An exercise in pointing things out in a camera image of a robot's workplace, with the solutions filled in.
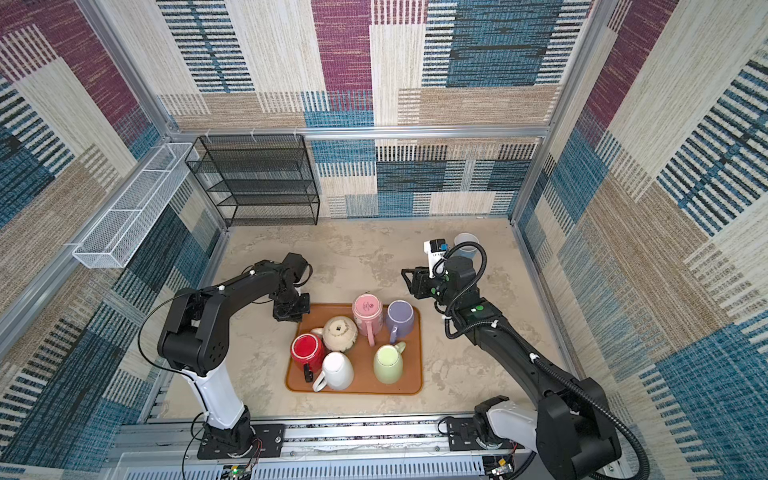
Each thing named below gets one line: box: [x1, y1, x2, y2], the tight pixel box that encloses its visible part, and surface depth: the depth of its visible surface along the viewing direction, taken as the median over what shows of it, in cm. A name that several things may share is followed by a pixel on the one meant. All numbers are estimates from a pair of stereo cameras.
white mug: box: [312, 351, 354, 392], surface depth 78 cm
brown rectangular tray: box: [285, 303, 423, 395], surface depth 84 cm
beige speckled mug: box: [311, 316, 359, 352], surface depth 85 cm
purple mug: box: [386, 299, 415, 344], surface depth 87 cm
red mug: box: [290, 332, 324, 383], surface depth 81 cm
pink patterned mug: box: [352, 293, 383, 347], surface depth 85 cm
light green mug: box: [373, 341, 407, 385], surface depth 79 cm
